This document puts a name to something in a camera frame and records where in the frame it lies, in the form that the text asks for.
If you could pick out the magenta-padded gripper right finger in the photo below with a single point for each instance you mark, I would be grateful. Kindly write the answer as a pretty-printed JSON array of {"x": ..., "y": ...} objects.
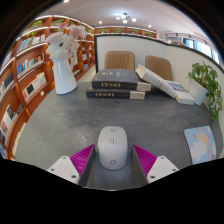
[{"x": 161, "y": 166}]

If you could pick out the white ceramic vase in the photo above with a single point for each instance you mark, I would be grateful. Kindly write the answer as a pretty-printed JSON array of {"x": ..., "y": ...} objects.
[{"x": 64, "y": 76}]

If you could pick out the orange wooden bookshelf unit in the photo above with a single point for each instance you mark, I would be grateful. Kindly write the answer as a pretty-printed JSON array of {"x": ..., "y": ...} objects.
[{"x": 30, "y": 73}]

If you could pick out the tan upholstered chair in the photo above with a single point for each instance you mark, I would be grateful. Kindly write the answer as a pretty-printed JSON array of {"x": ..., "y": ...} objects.
[
  {"x": 119, "y": 60},
  {"x": 160, "y": 66}
]

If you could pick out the green plant in white pot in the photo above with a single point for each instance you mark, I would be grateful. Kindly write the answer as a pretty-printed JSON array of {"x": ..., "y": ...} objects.
[{"x": 200, "y": 83}]

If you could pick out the ceiling light cluster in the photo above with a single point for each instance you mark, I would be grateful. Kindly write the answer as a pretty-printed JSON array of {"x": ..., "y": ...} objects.
[{"x": 125, "y": 17}]

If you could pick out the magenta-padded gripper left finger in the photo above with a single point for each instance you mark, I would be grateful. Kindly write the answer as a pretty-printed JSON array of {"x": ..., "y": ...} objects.
[{"x": 63, "y": 166}]

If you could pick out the thick dark hardcover book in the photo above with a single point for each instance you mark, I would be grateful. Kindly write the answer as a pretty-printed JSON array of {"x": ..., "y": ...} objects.
[{"x": 115, "y": 76}]

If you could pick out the pink white flower bouquet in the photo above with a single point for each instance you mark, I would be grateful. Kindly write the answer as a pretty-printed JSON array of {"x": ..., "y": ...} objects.
[{"x": 63, "y": 41}]

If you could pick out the dark-framed window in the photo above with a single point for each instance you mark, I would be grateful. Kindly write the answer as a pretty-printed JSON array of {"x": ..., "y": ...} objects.
[{"x": 203, "y": 48}]

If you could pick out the white computer mouse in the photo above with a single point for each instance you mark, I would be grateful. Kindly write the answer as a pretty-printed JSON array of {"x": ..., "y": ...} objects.
[{"x": 112, "y": 146}]

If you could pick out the thin dark hardcover book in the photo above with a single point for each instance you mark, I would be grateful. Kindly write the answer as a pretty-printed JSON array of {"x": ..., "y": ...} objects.
[{"x": 110, "y": 94}]

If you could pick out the light blue printed mouse pad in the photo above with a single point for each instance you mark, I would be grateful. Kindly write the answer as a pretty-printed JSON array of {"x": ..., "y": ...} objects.
[{"x": 200, "y": 145}]

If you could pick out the thick white book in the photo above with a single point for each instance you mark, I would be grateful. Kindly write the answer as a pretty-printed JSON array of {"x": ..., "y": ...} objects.
[{"x": 155, "y": 80}]

